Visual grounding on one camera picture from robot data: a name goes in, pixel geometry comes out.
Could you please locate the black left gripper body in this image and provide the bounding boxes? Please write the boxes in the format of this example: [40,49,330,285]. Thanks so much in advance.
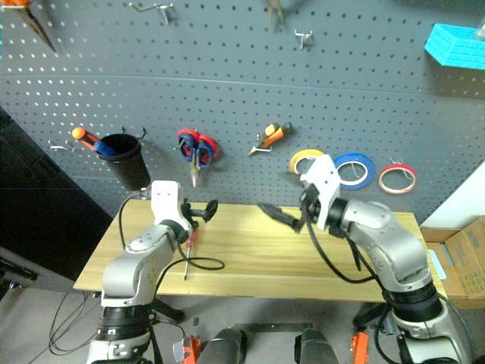
[181,202,208,231]

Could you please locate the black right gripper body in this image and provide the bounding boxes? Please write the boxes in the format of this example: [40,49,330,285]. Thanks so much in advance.
[299,183,324,233]

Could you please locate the blue handled scissors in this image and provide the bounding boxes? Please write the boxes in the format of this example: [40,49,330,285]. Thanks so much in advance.
[177,135,214,189]

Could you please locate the red tape roll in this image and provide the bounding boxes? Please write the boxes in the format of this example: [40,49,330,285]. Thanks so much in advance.
[378,162,418,196]

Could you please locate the orange and black pliers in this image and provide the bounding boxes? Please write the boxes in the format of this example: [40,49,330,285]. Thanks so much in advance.
[248,121,294,158]

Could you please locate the yellow tape roll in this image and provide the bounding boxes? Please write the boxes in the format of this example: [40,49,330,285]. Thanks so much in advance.
[289,148,327,177]

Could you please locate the blue tape roll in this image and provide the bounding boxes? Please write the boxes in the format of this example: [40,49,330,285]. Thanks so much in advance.
[333,152,377,191]

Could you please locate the black plastic cup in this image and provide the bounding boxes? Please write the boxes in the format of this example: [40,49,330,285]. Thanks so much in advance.
[96,127,152,192]

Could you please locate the long silver peg hook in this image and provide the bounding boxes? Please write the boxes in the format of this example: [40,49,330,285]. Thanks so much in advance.
[390,158,415,180]

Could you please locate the black table leg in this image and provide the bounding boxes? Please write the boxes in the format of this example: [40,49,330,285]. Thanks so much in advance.
[353,303,390,331]
[151,297,187,324]

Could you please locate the dark flat crossbar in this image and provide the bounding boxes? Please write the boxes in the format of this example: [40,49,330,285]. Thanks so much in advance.
[234,322,314,335]

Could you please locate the grey metal pegboard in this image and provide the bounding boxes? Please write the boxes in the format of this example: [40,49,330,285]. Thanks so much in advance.
[0,0,485,228]

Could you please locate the dark rounded shape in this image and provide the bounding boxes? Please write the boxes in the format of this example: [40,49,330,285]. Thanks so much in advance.
[294,328,340,364]
[198,328,248,364]

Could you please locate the flat open cardboard box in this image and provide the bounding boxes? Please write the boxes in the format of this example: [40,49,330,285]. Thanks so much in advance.
[420,224,485,309]

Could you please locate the orange clamp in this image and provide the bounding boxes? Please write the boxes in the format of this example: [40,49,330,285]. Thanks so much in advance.
[181,334,202,364]
[349,331,371,364]

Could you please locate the black cabinet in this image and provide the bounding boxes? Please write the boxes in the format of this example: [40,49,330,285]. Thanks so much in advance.
[0,105,115,282]

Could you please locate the silver curved peg hook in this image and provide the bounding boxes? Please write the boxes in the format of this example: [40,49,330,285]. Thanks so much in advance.
[48,139,77,154]

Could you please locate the brown cardboard box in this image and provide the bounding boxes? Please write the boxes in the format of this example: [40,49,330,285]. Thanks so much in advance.
[443,215,485,301]

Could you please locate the small silver peg hook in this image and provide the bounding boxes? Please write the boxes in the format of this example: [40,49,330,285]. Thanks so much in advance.
[294,29,315,51]

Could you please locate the silver double prong peg hook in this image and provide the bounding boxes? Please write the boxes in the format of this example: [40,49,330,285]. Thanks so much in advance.
[128,2,177,25]

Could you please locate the cyan plastic basket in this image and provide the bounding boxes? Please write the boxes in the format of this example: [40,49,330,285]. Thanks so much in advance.
[424,23,485,71]

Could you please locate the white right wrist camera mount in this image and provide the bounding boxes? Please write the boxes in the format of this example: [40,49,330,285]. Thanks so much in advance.
[299,154,342,232]

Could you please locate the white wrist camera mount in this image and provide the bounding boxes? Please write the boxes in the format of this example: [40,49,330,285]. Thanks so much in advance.
[299,154,342,232]
[150,180,192,233]

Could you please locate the red handled screwdriver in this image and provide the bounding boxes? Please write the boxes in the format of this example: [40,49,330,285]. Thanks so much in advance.
[183,228,200,282]

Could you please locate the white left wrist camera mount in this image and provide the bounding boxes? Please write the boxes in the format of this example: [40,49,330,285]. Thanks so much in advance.
[150,180,192,233]

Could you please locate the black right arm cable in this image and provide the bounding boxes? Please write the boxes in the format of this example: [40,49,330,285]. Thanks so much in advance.
[302,215,388,286]

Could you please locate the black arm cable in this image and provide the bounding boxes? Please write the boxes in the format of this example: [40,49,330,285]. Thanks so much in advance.
[117,188,226,272]
[302,215,388,286]

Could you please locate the red handled scissors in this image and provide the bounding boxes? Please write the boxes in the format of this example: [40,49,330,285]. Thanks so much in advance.
[176,128,221,161]

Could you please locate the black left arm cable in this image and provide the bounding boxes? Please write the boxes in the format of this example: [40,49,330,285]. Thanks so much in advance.
[117,188,226,272]

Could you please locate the black floor cables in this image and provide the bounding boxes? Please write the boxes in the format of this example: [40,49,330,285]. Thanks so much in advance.
[48,291,104,356]

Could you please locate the white handled pliers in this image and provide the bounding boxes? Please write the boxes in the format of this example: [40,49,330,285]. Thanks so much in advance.
[264,0,289,28]

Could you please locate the orange handled long nose pliers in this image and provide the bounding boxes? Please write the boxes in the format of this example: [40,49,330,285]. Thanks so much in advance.
[0,0,58,53]

